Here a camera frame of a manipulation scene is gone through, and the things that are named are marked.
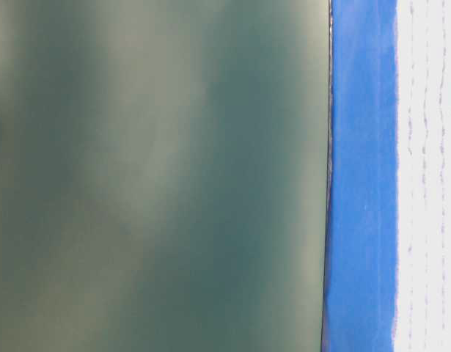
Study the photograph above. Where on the white striped cloth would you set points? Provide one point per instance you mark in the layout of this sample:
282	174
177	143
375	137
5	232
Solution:
423	294

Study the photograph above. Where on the blue towel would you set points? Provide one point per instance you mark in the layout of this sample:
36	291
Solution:
361	218

